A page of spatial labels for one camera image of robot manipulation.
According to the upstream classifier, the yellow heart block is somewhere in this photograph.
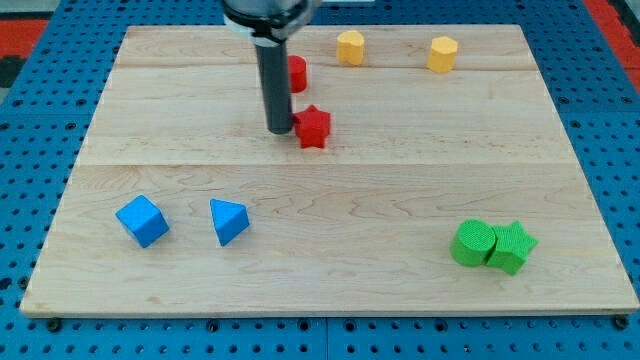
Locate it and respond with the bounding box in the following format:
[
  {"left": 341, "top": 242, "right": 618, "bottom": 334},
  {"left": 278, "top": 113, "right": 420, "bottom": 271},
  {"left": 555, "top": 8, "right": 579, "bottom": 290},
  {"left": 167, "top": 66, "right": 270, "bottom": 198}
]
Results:
[{"left": 336, "top": 30, "right": 365, "bottom": 66}]

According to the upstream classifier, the green star block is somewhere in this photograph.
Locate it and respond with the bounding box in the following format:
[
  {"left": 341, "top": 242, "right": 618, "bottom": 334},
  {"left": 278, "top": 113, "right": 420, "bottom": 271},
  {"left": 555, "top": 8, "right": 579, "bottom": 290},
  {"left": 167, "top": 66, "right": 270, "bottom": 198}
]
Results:
[{"left": 486, "top": 221, "right": 538, "bottom": 275}]

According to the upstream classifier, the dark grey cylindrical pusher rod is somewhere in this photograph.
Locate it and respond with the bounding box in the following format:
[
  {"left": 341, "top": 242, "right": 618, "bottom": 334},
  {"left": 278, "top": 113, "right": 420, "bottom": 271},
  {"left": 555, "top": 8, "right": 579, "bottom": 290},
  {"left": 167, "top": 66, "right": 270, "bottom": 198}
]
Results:
[{"left": 255, "top": 43, "right": 293, "bottom": 135}]

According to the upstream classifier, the wooden board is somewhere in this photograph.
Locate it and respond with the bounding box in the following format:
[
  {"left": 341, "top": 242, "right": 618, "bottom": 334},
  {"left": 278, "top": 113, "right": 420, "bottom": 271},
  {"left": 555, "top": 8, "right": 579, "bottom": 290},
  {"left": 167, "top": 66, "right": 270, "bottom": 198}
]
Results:
[{"left": 21, "top": 25, "right": 639, "bottom": 318}]

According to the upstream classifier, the red cylinder block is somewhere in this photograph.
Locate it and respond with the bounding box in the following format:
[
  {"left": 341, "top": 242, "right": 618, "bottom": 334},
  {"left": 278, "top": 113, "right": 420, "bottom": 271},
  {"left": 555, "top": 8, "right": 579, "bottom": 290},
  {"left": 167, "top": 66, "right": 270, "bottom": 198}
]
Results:
[{"left": 287, "top": 55, "right": 307, "bottom": 93}]

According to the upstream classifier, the blue triangle block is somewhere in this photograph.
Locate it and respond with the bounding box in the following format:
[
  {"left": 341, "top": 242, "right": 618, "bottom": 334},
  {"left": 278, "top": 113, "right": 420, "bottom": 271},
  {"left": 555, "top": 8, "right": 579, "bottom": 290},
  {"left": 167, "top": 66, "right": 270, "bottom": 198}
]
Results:
[{"left": 210, "top": 199, "right": 250, "bottom": 247}]

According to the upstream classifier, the yellow hexagon block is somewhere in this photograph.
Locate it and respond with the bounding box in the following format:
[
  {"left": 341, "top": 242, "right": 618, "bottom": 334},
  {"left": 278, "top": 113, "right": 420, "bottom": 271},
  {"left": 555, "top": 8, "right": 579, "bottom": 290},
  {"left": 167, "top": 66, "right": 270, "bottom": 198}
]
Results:
[{"left": 426, "top": 36, "right": 458, "bottom": 73}]

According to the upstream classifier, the green cylinder block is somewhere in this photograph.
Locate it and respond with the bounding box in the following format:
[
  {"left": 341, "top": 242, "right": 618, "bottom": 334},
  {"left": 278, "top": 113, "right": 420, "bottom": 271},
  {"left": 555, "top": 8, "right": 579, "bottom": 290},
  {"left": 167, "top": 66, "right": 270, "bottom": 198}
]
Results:
[{"left": 450, "top": 219, "right": 496, "bottom": 267}]

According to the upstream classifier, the red star block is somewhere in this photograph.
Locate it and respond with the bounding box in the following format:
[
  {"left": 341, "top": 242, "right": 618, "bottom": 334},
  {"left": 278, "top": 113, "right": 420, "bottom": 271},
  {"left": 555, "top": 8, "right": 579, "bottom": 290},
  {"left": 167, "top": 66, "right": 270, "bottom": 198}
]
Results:
[{"left": 293, "top": 105, "right": 331, "bottom": 148}]

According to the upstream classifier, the blue cube block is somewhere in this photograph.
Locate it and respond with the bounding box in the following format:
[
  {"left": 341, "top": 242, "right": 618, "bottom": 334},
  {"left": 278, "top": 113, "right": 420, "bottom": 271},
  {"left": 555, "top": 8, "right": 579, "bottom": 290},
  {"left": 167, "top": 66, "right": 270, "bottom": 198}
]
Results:
[{"left": 115, "top": 195, "right": 169, "bottom": 248}]

